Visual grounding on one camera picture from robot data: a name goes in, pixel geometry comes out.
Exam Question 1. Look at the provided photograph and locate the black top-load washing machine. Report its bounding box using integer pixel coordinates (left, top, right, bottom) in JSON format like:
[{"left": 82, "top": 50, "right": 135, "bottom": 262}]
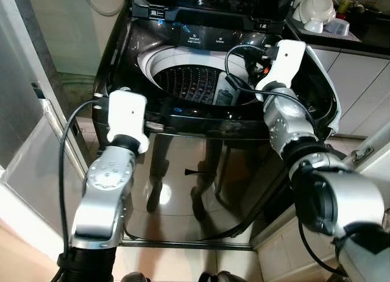
[{"left": 91, "top": 0, "right": 343, "bottom": 247}]

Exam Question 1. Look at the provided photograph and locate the black washer lid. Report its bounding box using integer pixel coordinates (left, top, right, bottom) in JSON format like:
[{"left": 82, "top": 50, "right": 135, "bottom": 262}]
[{"left": 130, "top": 0, "right": 300, "bottom": 24}]

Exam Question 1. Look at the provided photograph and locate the steel washer drum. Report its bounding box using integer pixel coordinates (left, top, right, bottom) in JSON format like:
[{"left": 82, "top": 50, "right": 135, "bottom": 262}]
[{"left": 138, "top": 44, "right": 269, "bottom": 107}]

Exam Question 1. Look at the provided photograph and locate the small clear plastic container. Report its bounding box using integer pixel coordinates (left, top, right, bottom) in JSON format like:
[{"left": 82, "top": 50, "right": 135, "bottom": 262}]
[{"left": 324, "top": 18, "right": 352, "bottom": 38}]

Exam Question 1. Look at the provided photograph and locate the yellow bottle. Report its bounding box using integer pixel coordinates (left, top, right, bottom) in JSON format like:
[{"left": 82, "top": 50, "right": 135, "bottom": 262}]
[{"left": 338, "top": 0, "right": 352, "bottom": 16}]

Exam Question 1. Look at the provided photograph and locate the white cabinet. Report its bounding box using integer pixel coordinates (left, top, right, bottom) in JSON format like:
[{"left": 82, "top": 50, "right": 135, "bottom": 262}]
[{"left": 310, "top": 46, "right": 390, "bottom": 138}]

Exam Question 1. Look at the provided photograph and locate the black countertop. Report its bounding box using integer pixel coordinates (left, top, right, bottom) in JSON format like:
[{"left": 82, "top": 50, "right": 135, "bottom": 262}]
[{"left": 285, "top": 1, "right": 390, "bottom": 58}]

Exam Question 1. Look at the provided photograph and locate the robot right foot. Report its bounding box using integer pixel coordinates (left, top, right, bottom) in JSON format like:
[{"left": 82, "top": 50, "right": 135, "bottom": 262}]
[{"left": 198, "top": 270, "right": 247, "bottom": 282}]

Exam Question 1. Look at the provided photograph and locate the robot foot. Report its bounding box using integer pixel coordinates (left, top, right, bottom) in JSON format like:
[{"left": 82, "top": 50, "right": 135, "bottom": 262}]
[
  {"left": 121, "top": 272, "right": 153, "bottom": 282},
  {"left": 198, "top": 270, "right": 247, "bottom": 282}
]

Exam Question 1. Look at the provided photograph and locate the frosted glass sliding door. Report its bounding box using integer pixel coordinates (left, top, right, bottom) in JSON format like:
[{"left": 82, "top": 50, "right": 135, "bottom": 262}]
[{"left": 0, "top": 0, "right": 87, "bottom": 234}]

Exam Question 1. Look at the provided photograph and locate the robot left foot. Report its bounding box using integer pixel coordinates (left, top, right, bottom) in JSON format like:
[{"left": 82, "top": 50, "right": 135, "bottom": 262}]
[{"left": 121, "top": 272, "right": 153, "bottom": 282}]

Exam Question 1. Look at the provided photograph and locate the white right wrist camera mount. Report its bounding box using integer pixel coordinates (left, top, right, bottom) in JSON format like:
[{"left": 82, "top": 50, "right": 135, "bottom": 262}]
[{"left": 254, "top": 40, "right": 307, "bottom": 95}]

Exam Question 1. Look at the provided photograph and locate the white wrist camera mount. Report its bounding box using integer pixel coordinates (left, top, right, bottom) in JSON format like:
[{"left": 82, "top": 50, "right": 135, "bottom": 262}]
[
  {"left": 107, "top": 90, "right": 151, "bottom": 155},
  {"left": 254, "top": 40, "right": 307, "bottom": 95}
]

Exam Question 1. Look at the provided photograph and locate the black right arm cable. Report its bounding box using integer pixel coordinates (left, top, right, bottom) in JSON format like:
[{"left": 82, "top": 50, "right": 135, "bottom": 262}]
[{"left": 224, "top": 44, "right": 319, "bottom": 139}]

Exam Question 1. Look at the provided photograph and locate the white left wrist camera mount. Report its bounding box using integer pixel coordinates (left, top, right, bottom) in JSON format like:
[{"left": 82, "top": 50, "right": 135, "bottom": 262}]
[{"left": 107, "top": 90, "right": 151, "bottom": 155}]

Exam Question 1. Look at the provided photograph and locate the grey hose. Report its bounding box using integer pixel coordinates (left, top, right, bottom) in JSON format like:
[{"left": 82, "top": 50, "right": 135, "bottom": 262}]
[{"left": 79, "top": 0, "right": 132, "bottom": 18}]

